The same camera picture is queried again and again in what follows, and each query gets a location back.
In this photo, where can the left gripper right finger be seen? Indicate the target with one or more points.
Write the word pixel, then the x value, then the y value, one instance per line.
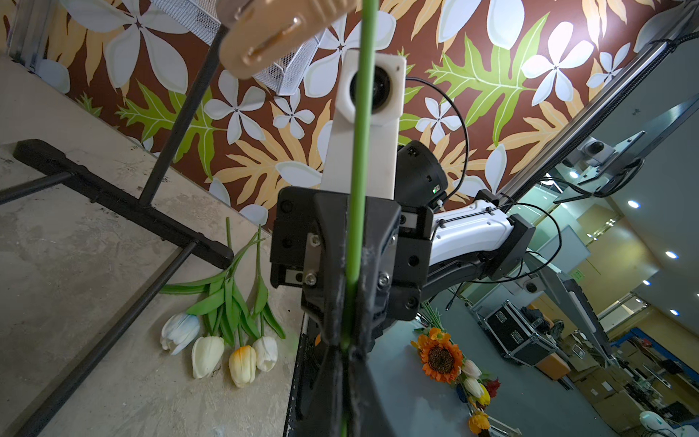
pixel 366 414

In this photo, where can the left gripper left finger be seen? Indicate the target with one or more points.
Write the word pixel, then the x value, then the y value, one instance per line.
pixel 325 415

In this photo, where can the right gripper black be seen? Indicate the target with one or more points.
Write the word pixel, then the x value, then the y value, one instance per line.
pixel 308 251

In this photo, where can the yellow tulip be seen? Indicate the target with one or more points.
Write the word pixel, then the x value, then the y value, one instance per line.
pixel 357 164

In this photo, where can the cream clip hanger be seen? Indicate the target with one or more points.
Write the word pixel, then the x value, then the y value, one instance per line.
pixel 260 32

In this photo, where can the black metal clothes rack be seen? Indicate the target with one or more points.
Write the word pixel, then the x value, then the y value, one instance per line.
pixel 70 269

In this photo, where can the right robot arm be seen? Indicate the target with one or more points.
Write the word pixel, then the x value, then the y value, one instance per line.
pixel 477 242

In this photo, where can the sunflower bouquet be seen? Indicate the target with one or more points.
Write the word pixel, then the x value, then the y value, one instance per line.
pixel 443 361

